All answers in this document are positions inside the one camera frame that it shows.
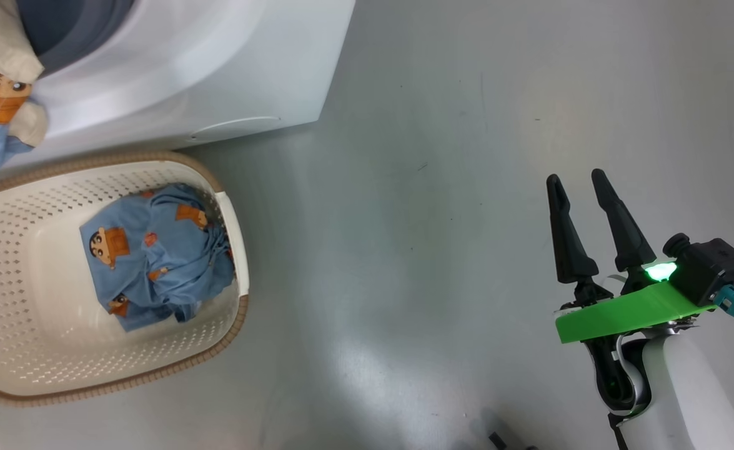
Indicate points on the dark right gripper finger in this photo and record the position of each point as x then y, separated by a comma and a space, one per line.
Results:
619, 228
566, 237

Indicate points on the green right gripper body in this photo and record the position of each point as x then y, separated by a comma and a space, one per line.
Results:
629, 312

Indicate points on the blue cartoon print garment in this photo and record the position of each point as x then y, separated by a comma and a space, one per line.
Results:
160, 250

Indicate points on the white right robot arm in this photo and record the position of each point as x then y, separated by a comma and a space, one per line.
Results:
685, 400

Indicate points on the white front-load washing machine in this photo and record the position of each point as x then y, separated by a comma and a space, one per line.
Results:
235, 69

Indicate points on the grey rubber door gasket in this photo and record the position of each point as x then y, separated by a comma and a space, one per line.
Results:
73, 28

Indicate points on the cream perforated laundry basket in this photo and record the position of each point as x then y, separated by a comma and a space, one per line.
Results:
23, 325

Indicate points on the round white filter cover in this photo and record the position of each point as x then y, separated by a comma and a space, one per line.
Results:
235, 128

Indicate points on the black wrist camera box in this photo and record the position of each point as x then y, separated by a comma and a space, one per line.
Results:
713, 269

